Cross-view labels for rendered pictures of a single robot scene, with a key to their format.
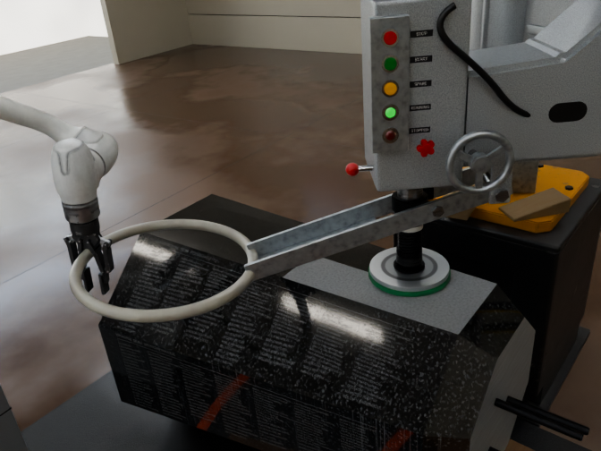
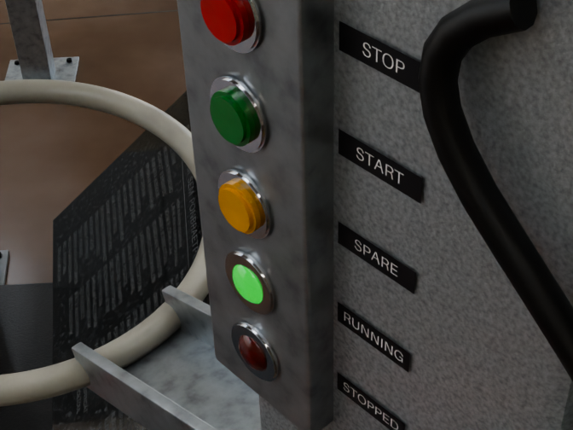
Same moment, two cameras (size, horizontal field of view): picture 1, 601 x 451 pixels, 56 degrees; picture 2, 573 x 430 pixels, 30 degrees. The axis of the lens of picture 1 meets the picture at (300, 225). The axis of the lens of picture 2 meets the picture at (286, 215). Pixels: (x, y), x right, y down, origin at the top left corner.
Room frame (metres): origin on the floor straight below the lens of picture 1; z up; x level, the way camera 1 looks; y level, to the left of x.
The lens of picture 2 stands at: (0.94, -0.50, 1.69)
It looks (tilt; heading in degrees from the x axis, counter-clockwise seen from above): 41 degrees down; 48
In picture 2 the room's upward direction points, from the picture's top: 2 degrees counter-clockwise
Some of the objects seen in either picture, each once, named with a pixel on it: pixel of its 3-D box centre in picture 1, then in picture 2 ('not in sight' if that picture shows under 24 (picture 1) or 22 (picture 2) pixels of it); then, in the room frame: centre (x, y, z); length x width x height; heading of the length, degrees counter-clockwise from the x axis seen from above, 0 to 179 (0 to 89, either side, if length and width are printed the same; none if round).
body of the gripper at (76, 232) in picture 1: (86, 233); not in sight; (1.38, 0.58, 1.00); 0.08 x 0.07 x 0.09; 74
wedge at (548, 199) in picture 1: (534, 204); not in sight; (1.68, -0.78, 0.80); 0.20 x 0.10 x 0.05; 100
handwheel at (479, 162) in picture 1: (474, 157); not in sight; (1.18, -0.40, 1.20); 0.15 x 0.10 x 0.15; 89
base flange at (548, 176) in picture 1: (503, 186); not in sight; (1.92, -0.77, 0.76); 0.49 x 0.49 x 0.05; 49
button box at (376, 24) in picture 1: (389, 87); (268, 189); (1.19, -0.21, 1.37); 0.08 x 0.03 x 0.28; 89
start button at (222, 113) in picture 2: (390, 63); (235, 115); (1.17, -0.21, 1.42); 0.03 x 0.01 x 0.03; 89
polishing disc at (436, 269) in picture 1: (409, 267); not in sight; (1.30, -0.28, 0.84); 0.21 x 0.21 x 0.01
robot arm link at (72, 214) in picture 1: (81, 208); not in sight; (1.38, 0.57, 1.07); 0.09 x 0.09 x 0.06
